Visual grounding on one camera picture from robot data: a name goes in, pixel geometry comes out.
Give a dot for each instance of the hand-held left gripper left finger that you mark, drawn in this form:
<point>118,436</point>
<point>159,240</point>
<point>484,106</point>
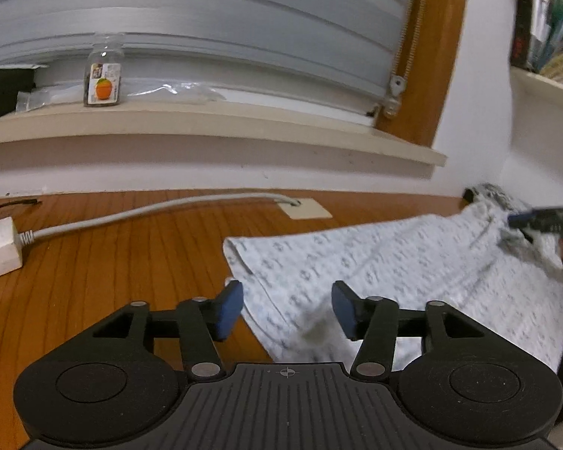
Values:
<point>232,309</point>

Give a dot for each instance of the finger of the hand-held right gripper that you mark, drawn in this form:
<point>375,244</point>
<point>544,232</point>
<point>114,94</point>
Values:
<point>537,219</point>

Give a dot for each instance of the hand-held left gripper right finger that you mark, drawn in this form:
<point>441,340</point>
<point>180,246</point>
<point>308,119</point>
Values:
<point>342,311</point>

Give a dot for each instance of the white patterned shirt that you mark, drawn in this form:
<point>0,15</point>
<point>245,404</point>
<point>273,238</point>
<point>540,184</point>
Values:
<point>403,272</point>

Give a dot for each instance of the grey printed sweatshirt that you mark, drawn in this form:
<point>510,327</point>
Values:
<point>495,197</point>

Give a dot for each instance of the white shelf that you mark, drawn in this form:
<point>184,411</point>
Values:
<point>544,86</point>

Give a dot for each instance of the beige window sill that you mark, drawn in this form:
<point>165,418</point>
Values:
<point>192,126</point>

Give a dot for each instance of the row of books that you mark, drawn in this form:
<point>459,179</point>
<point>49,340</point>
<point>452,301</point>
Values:
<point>544,28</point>

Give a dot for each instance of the clear plastic bag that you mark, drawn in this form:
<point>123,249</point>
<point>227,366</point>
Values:
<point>169,91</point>

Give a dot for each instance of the clear jar with white lid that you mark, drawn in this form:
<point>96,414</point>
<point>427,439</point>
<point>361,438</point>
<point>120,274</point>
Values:
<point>104,79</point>

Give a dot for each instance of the grey window blind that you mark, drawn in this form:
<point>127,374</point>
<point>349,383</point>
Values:
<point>192,14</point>

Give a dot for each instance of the black box on sill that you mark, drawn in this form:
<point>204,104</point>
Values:
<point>4,93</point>

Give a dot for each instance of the wooden window frame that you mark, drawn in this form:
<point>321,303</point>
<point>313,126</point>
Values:
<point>431,56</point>

